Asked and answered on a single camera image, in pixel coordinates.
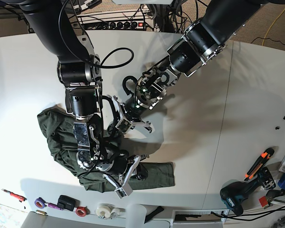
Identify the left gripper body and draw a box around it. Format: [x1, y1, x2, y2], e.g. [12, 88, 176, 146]
[107, 95, 154, 133]

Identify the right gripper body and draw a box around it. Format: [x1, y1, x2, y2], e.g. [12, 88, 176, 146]
[102, 154, 149, 199]

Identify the dark green t-shirt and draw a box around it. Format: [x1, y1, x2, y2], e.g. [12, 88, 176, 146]
[37, 107, 175, 193]

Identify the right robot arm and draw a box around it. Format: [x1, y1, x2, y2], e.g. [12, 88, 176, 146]
[18, 0, 148, 198]

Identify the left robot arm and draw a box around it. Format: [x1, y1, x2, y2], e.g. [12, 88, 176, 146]
[112, 0, 267, 134]

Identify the white paper roll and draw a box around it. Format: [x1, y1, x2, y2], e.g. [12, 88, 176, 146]
[125, 204, 147, 228]

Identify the clear tape dispenser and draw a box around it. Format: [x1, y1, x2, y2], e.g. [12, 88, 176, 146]
[95, 204, 125, 219]

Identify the red tape roll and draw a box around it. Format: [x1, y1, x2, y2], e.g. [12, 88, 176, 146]
[76, 207, 87, 217]

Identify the purple tape roll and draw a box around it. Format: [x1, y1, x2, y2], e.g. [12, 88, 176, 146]
[34, 197, 46, 209]

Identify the black power strip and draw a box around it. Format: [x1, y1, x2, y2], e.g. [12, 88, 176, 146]
[83, 21, 152, 31]

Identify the red black screwdriver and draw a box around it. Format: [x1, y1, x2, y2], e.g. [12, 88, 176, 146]
[1, 189, 27, 202]

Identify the red square tag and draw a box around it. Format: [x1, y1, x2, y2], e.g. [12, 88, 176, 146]
[259, 196, 268, 208]

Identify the orange black utility knife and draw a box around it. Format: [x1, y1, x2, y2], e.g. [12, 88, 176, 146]
[244, 148, 275, 181]

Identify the black action camera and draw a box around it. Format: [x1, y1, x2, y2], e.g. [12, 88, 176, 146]
[57, 195, 76, 211]

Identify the teal black cordless drill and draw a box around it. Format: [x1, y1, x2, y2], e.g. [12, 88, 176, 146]
[220, 167, 276, 216]

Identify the yellow cable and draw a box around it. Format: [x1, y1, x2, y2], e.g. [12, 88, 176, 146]
[262, 5, 285, 46]

